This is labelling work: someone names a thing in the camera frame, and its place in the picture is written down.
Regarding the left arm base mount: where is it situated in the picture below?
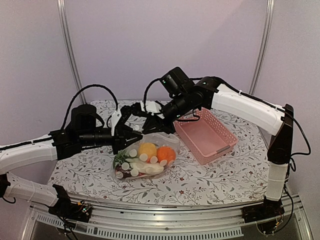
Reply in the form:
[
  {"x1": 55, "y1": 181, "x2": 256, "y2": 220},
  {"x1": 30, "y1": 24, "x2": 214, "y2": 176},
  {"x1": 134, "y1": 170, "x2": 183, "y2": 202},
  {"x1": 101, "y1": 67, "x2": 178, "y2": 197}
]
[{"x1": 48, "y1": 198, "x2": 93, "y2": 223}]

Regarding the clear zip top bag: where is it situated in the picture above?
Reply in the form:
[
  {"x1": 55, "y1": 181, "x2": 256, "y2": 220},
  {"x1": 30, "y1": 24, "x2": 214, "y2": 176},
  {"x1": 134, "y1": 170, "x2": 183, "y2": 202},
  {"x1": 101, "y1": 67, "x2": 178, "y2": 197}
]
[{"x1": 117, "y1": 133, "x2": 180, "y2": 180}]

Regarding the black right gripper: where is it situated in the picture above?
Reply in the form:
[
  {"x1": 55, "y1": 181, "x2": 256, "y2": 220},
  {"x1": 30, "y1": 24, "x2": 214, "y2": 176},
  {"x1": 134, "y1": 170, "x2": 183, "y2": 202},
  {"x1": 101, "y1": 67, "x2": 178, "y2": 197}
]
[{"x1": 140, "y1": 92, "x2": 191, "y2": 135}]

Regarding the left aluminium frame post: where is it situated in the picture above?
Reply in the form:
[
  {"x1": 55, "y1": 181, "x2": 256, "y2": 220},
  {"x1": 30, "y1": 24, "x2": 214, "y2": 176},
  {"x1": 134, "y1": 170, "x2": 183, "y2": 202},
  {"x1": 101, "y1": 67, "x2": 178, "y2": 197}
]
[{"x1": 56, "y1": 0, "x2": 83, "y2": 91}]

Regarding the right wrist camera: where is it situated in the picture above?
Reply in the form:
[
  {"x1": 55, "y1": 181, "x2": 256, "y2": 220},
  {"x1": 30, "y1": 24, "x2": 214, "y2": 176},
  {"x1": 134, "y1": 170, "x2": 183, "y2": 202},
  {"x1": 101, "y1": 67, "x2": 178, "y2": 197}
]
[{"x1": 133, "y1": 100, "x2": 162, "y2": 117}]

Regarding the aluminium frame post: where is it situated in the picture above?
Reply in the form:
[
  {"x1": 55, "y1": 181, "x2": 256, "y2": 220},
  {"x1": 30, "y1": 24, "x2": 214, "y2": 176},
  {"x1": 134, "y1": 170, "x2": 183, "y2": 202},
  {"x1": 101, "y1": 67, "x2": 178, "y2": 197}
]
[
  {"x1": 56, "y1": 0, "x2": 83, "y2": 91},
  {"x1": 249, "y1": 0, "x2": 275, "y2": 95}
]

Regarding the right aluminium frame post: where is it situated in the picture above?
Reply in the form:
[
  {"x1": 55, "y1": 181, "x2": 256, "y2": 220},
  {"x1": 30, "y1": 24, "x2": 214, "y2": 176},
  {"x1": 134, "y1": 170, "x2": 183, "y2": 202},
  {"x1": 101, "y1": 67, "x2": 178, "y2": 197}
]
[{"x1": 249, "y1": 0, "x2": 275, "y2": 95}]

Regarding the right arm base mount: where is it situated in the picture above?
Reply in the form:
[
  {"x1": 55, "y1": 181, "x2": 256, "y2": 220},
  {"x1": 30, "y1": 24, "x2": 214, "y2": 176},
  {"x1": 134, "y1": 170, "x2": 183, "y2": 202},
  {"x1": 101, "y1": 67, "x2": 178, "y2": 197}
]
[{"x1": 241, "y1": 198, "x2": 285, "y2": 223}]

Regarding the yellow toy fruit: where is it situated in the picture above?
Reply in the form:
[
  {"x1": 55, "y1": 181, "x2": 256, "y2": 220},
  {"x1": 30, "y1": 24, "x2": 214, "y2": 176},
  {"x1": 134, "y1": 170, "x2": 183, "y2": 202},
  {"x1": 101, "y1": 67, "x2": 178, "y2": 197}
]
[{"x1": 138, "y1": 142, "x2": 157, "y2": 158}]

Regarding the orange toy fruit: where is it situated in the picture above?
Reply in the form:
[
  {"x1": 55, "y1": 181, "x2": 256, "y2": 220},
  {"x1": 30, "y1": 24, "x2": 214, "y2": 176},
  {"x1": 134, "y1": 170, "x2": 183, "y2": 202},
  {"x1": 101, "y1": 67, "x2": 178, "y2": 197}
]
[{"x1": 156, "y1": 146, "x2": 176, "y2": 163}]

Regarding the pink plastic basket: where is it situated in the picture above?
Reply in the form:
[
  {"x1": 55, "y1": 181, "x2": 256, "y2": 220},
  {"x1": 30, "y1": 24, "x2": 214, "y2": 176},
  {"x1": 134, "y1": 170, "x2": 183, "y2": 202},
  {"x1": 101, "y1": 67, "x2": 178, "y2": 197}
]
[{"x1": 174, "y1": 108, "x2": 238, "y2": 165}]

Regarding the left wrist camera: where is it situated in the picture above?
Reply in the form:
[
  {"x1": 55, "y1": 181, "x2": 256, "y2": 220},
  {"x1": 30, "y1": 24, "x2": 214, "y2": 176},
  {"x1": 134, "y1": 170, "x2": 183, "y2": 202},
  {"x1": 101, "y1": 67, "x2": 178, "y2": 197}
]
[{"x1": 110, "y1": 105, "x2": 140, "y2": 137}]

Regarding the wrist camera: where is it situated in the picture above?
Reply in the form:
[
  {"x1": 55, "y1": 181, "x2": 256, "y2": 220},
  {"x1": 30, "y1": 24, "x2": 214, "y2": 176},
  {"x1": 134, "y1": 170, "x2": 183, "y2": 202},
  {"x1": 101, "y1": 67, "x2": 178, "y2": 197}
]
[
  {"x1": 133, "y1": 100, "x2": 162, "y2": 117},
  {"x1": 110, "y1": 105, "x2": 140, "y2": 137}
]

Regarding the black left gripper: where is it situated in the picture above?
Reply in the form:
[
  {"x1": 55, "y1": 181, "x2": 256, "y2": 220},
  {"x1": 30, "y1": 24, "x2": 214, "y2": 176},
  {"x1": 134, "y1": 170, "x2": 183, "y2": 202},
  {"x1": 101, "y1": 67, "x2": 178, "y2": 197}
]
[{"x1": 78, "y1": 125, "x2": 143, "y2": 155}]

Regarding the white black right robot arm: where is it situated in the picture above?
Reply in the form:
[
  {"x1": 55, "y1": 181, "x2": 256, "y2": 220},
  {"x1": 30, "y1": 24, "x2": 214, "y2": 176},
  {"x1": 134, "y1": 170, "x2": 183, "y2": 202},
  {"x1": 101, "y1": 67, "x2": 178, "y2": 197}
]
[{"x1": 140, "y1": 67, "x2": 294, "y2": 218}]

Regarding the aluminium front rail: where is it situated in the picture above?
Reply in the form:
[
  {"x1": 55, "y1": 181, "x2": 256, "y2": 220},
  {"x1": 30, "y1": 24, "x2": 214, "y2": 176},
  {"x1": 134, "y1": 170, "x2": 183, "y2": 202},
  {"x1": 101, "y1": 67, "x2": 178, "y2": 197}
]
[{"x1": 21, "y1": 194, "x2": 314, "y2": 240}]

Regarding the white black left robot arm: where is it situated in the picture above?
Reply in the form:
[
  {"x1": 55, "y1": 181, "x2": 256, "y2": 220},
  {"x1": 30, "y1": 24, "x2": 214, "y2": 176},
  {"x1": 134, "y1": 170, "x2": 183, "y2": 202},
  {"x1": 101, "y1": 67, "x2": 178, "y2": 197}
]
[{"x1": 0, "y1": 104, "x2": 142, "y2": 217}]

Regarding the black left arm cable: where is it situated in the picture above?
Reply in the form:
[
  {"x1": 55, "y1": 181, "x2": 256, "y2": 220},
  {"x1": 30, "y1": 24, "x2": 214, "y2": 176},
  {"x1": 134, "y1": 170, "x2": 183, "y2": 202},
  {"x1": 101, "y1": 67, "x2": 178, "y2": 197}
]
[{"x1": 61, "y1": 84, "x2": 120, "y2": 131}]

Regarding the white toy radish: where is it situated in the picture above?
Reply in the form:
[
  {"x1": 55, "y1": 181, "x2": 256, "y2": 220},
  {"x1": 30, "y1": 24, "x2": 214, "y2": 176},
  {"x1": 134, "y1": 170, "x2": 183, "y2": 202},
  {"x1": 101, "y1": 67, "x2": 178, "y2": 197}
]
[
  {"x1": 112, "y1": 149, "x2": 132, "y2": 170},
  {"x1": 130, "y1": 162, "x2": 164, "y2": 175}
]

